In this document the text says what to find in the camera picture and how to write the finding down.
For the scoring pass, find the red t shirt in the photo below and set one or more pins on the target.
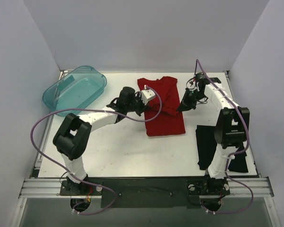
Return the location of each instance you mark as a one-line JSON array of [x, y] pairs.
[[169, 122]]

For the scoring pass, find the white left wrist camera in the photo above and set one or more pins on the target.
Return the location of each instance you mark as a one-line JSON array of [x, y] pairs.
[[147, 95]]

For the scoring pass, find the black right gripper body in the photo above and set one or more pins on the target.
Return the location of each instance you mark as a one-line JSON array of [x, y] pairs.
[[189, 99]]

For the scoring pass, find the teal plastic bin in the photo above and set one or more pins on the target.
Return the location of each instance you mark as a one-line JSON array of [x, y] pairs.
[[76, 90]]

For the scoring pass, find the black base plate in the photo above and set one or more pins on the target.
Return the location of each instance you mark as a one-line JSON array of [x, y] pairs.
[[166, 192]]

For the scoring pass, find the aluminium frame rail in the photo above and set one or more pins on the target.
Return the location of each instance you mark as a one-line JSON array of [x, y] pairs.
[[41, 188]]

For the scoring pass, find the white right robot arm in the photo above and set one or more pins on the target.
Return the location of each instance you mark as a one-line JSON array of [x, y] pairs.
[[221, 148]]

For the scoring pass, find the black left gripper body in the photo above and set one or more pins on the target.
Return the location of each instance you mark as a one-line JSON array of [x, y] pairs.
[[139, 105]]

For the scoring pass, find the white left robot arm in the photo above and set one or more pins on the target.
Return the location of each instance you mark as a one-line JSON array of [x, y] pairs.
[[73, 134]]

